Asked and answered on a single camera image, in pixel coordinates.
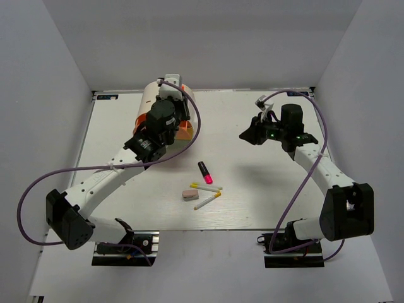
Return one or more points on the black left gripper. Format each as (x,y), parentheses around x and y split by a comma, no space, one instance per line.
(180,104)

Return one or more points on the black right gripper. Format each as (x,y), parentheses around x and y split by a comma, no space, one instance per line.
(254,134)

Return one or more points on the orange top drawer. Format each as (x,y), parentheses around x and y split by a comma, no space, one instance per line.
(186,128)

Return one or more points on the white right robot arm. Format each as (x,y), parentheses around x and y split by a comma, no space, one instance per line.
(348,208)

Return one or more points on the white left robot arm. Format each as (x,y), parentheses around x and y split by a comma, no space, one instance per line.
(69,213)

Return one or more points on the pink cap black highlighter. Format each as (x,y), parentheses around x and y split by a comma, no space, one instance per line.
(205,173)

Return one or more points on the white marker yellow cap lower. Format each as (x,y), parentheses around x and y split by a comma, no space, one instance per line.
(207,201)

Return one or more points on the white marker yellow cap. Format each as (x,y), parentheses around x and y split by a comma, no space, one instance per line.
(207,201)
(206,187)

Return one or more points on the white marker yellow cap upper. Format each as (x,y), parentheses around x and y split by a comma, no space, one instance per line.
(206,187)

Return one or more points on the pink correction tape dispenser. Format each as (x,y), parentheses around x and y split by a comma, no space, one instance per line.
(190,194)

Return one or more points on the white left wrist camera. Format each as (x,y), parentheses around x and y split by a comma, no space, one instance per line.
(169,87)

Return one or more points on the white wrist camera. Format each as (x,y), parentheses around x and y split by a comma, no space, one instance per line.
(169,87)
(264,106)

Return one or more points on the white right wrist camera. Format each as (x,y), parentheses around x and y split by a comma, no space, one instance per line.
(264,106)

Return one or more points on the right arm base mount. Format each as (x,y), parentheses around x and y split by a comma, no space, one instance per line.
(306,257)

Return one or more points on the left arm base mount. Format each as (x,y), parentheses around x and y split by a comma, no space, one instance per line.
(139,250)

